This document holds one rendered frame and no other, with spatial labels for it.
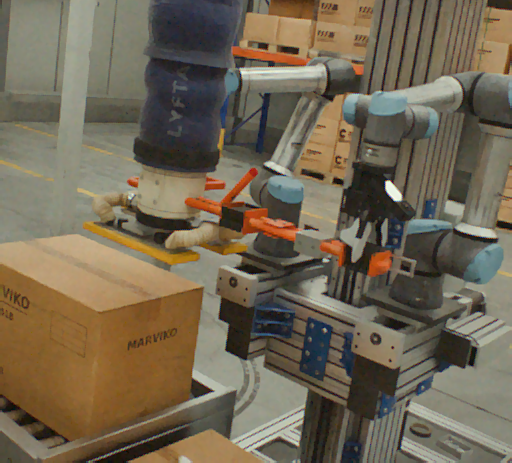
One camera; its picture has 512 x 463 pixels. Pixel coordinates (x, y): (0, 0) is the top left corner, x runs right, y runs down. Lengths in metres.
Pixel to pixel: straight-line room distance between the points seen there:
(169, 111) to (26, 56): 10.51
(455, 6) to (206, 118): 0.82
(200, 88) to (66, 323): 0.73
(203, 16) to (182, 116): 0.25
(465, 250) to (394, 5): 0.78
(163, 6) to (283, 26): 8.78
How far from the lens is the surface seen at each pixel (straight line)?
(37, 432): 2.25
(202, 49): 1.84
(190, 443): 2.23
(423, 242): 2.05
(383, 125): 1.57
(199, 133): 1.87
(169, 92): 1.85
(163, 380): 2.25
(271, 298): 2.33
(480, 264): 1.97
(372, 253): 1.60
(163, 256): 1.82
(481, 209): 1.98
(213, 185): 2.16
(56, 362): 2.15
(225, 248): 1.95
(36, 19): 12.39
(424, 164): 2.28
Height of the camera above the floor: 1.66
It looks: 12 degrees down
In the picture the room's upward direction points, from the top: 8 degrees clockwise
